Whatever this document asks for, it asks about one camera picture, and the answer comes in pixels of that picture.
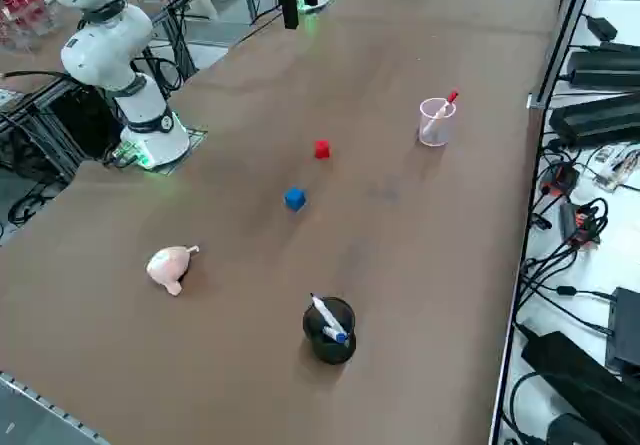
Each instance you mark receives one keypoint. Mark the red magnetic block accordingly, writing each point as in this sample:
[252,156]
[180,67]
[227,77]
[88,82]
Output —
[322,149]

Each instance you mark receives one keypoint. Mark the clear rack with red parts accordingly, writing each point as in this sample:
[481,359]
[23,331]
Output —
[25,15]

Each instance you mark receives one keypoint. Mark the red capped white marker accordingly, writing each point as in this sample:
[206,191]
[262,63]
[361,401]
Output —
[452,96]

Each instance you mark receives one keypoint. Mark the large black power brick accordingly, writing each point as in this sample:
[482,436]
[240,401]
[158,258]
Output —
[575,370]

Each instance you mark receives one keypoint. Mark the blue capped white marker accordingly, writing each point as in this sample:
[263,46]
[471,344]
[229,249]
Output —
[327,317]

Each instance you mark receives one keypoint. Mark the long black power box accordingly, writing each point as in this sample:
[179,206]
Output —
[605,67]
[595,120]

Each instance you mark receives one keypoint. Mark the aluminium frame stand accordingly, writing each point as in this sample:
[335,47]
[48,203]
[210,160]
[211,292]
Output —
[55,115]

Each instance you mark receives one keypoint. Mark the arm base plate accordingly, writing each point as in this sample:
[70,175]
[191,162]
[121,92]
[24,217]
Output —
[196,137]

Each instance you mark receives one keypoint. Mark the black square box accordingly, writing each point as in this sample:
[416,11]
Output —
[625,330]

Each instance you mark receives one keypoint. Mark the black mesh pen cup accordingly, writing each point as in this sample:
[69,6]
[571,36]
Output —
[330,350]

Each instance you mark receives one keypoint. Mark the clear pink plastic cup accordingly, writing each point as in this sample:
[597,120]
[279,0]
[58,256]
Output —
[434,135]

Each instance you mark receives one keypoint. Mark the pink plush pig toy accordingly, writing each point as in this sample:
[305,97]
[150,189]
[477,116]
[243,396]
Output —
[167,265]

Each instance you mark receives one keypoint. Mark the small black power brick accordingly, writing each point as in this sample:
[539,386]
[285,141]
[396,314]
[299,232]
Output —
[602,27]

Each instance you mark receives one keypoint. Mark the blue magnetic block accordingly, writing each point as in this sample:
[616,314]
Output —
[295,200]

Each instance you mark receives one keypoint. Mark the aluminium profile post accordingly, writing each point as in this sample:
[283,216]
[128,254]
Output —
[565,35]

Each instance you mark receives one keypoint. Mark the grey metal strip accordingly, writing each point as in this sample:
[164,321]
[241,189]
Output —
[45,405]

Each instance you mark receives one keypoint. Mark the small circuit boards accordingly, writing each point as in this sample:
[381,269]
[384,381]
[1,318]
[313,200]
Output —
[617,165]

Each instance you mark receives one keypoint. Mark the orange black adapter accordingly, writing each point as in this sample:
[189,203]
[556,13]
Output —
[580,227]
[561,177]

